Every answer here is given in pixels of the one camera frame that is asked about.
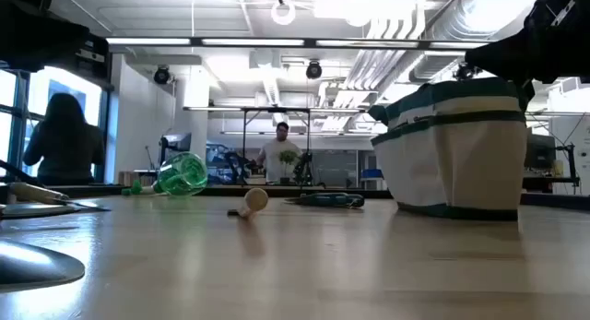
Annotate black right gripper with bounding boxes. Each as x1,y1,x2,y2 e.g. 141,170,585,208
464,0,590,85

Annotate cream gardening bag green trim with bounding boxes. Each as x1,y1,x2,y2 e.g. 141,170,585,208
367,77,536,222

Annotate teal handled pruner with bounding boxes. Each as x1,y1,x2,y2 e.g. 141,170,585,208
284,192,366,209

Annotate wooden handled garden tool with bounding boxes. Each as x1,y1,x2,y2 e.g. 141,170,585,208
226,186,270,219

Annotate transparent green spray bottle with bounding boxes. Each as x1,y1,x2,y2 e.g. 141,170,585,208
121,151,209,197

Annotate wooden handled steel trowel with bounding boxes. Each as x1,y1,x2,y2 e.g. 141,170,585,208
7,181,112,213

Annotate dark green handled garden shears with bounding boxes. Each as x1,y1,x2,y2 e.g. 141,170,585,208
0,202,82,220

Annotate grey metal base plate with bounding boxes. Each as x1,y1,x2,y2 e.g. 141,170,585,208
0,238,87,294

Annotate black ceiling spotlight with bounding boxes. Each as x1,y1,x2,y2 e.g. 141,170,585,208
305,59,324,80
452,61,483,81
153,65,172,86

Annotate computer monitor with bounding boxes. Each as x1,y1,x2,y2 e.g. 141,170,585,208
159,132,193,167
525,134,557,170

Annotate black equipment stand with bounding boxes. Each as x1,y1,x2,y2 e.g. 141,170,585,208
555,143,581,185

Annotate small green background plant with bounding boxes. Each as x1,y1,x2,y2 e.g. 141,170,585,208
278,148,300,185

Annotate person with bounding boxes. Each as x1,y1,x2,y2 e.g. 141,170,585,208
255,121,303,184
22,92,107,186

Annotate long ceiling light strip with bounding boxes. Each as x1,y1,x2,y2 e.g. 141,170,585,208
104,36,492,51

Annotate wooden crate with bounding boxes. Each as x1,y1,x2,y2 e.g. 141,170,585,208
118,171,160,187

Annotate silver ventilation duct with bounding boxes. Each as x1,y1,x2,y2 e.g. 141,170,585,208
407,0,545,84

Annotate white ring lamp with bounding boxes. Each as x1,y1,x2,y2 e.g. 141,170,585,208
270,0,297,27

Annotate black background rig frame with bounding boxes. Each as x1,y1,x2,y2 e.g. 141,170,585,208
240,106,313,187

